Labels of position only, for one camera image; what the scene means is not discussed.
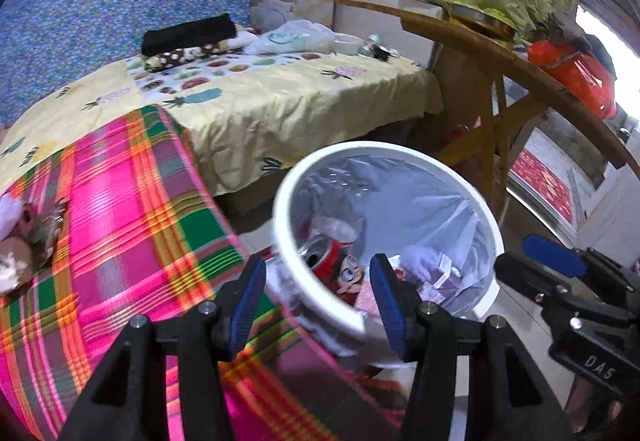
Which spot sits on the pink milk carton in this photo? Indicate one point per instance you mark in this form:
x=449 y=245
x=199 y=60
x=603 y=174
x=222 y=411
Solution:
x=432 y=273

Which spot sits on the white round trash bin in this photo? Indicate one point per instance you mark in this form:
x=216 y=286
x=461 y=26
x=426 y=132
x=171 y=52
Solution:
x=355 y=335

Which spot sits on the wooden folding table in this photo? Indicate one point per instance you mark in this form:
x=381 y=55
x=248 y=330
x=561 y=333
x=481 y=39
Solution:
x=509 y=93

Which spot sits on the red patterned mat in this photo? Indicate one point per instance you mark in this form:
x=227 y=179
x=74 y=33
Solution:
x=533 y=172

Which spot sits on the white plastic bag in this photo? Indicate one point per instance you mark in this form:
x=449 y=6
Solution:
x=297 y=35

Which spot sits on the black folded cloth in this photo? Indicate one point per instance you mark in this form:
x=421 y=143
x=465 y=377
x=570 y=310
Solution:
x=187 y=35

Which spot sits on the brown snack wrapper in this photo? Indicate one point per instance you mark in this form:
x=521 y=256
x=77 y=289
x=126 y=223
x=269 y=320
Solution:
x=30 y=245

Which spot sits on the red cartoon soda can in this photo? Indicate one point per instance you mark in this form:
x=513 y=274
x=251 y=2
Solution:
x=334 y=266

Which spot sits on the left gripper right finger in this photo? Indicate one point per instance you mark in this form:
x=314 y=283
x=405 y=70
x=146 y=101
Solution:
x=509 y=398

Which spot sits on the polka dot folded cloth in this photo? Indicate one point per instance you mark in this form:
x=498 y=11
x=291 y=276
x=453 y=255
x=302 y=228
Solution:
x=181 y=56

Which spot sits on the orange plastic bag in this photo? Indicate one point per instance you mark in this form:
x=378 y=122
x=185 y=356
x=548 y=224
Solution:
x=580 y=73

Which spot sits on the translucent bin liner bag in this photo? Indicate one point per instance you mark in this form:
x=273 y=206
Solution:
x=385 y=205

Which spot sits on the yellow pineapple bed sheet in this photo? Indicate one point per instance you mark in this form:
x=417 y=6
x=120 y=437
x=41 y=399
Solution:
x=247 y=115

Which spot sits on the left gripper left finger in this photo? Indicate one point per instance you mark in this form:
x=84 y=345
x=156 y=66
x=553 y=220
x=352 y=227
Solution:
x=125 y=398

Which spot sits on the small green jar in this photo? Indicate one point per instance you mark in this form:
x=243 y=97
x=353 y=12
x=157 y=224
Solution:
x=369 y=46

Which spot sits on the pink plaid tablecloth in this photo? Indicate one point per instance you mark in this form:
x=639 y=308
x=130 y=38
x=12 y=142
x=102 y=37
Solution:
x=142 y=236

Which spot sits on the metal tray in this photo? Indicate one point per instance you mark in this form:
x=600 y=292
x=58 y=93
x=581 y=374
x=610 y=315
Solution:
x=485 y=24

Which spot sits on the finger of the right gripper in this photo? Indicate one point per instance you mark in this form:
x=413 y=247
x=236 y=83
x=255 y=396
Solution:
x=543 y=288
x=555 y=256

